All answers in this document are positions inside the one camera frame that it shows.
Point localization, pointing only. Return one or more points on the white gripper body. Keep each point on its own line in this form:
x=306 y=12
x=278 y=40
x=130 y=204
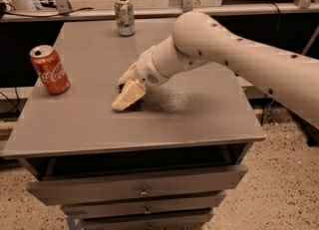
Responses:
x=147 y=69

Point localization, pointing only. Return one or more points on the grey metal rail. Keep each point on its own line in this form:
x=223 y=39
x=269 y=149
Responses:
x=149 y=13

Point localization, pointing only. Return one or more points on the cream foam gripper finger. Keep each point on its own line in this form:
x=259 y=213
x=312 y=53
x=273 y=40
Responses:
x=114 y=104
x=129 y=75

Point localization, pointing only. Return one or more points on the grey drawer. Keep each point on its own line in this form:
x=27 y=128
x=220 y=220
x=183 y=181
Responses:
x=148 y=222
x=145 y=206
x=138 y=185

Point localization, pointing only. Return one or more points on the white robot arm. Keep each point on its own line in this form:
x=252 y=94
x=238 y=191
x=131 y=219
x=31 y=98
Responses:
x=196 y=40

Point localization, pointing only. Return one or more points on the bottom grey drawer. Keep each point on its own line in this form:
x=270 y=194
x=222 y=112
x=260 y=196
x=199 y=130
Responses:
x=148 y=222

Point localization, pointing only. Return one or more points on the red coca-cola can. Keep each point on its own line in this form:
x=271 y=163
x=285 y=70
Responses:
x=50 y=70

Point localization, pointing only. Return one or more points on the black chocolate rxbar wrapper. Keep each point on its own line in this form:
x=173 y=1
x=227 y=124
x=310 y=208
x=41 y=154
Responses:
x=134 y=106

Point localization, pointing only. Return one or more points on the top grey drawer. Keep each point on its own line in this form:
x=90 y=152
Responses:
x=138 y=185

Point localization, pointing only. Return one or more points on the middle grey drawer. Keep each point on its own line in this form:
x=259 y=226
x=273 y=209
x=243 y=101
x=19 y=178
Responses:
x=145 y=206

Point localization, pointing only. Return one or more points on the white green soda can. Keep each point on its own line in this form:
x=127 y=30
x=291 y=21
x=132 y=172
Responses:
x=124 y=12

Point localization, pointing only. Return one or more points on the grey drawer cabinet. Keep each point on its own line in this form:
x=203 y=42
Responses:
x=198 y=119

